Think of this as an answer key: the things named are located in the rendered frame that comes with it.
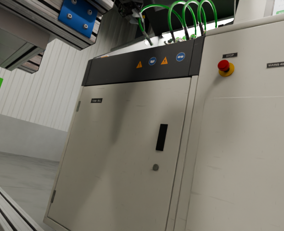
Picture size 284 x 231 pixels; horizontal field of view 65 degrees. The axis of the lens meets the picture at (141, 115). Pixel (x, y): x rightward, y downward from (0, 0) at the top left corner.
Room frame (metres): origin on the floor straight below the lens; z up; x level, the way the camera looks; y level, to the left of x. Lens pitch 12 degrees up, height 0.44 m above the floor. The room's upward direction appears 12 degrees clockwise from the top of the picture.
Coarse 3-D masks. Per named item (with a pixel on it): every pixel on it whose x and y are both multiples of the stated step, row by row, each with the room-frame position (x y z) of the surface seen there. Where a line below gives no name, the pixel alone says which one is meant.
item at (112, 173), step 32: (96, 96) 1.10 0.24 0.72; (128, 96) 0.96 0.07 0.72; (160, 96) 0.85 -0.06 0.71; (96, 128) 1.06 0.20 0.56; (128, 128) 0.93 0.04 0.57; (160, 128) 0.82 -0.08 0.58; (64, 160) 1.17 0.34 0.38; (96, 160) 1.02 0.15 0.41; (128, 160) 0.90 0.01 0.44; (160, 160) 0.81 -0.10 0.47; (64, 192) 1.13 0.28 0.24; (96, 192) 0.99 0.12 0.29; (128, 192) 0.88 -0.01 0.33; (160, 192) 0.80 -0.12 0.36; (64, 224) 1.09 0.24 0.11; (96, 224) 0.96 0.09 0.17; (128, 224) 0.86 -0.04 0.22; (160, 224) 0.78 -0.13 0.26
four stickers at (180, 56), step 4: (180, 52) 0.81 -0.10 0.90; (184, 52) 0.80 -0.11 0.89; (156, 56) 0.88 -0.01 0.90; (164, 56) 0.86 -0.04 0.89; (168, 56) 0.84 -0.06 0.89; (176, 56) 0.82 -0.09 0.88; (180, 56) 0.81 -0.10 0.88; (184, 56) 0.80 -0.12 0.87; (140, 60) 0.94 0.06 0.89; (152, 60) 0.90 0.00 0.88; (164, 60) 0.85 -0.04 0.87; (168, 60) 0.84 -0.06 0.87; (176, 60) 0.82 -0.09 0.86; (180, 60) 0.81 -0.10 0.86; (136, 64) 0.95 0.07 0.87; (140, 64) 0.94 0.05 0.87; (148, 64) 0.91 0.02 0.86; (152, 64) 0.89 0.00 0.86; (160, 64) 0.87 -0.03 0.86; (164, 64) 0.85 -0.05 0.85; (136, 68) 0.95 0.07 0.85
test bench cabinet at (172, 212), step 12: (192, 84) 0.76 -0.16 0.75; (192, 96) 0.76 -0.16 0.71; (192, 108) 0.75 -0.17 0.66; (72, 120) 1.19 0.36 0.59; (180, 144) 0.77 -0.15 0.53; (180, 156) 0.76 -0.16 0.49; (60, 168) 1.19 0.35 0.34; (180, 168) 0.76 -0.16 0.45; (180, 180) 0.75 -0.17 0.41; (48, 204) 1.19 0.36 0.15; (168, 216) 0.77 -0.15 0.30; (60, 228) 1.10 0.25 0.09; (168, 228) 0.76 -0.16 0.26
